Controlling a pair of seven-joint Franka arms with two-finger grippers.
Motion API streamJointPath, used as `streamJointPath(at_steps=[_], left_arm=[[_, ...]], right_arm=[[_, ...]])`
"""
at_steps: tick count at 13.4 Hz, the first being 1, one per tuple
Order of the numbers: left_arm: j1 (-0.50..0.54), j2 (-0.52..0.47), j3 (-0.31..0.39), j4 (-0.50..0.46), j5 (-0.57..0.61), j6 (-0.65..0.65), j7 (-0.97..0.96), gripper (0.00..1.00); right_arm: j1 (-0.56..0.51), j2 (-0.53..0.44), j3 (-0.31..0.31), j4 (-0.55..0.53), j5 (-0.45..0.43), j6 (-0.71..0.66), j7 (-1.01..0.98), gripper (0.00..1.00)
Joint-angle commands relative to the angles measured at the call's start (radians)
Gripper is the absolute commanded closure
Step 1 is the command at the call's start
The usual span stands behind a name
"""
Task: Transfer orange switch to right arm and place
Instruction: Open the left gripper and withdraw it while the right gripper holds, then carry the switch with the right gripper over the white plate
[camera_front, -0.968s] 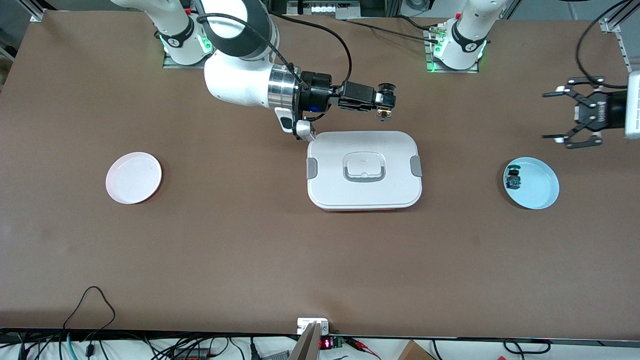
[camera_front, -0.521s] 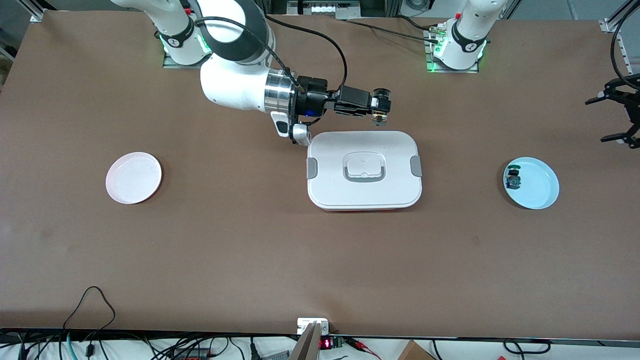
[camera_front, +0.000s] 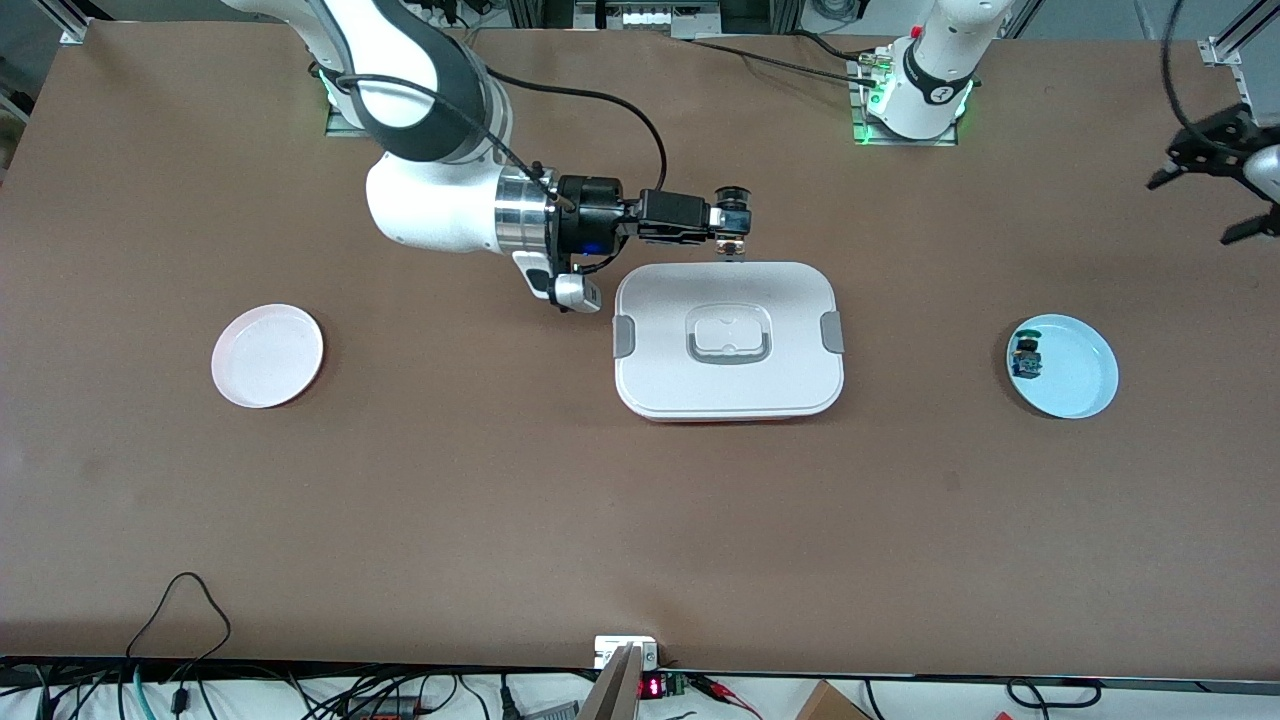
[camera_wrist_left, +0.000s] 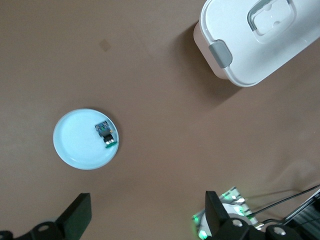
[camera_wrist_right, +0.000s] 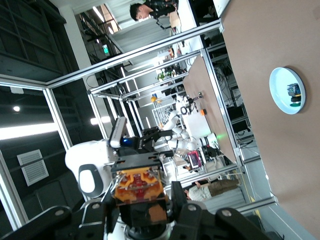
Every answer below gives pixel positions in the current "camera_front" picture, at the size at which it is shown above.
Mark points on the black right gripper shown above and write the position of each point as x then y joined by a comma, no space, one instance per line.
590,212

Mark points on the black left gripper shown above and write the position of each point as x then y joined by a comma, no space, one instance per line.
1216,140

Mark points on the orange push-button switch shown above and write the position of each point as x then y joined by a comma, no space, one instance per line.
735,195

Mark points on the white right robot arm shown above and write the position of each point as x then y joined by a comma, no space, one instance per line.
430,210

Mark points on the white lidded box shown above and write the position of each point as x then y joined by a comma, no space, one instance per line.
760,300

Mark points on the brown cardboard box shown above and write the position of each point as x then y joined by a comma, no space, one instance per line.
830,706

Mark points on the light blue round plate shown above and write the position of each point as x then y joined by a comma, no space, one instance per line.
1080,370

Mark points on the white light strip device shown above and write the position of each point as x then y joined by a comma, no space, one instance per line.
650,17

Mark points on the red clip leads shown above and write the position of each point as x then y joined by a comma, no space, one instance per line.
715,688

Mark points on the red digit display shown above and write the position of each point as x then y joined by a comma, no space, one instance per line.
651,688

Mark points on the grey aluminium bar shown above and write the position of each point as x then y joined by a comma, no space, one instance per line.
615,695

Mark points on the pink round plate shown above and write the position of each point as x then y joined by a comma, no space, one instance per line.
265,355

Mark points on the aluminium profile with bracket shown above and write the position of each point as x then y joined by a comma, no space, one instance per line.
72,32
1222,52

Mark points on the blue push-button switch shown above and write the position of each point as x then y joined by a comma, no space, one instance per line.
1025,362

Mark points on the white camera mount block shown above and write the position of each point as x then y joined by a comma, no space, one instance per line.
610,645

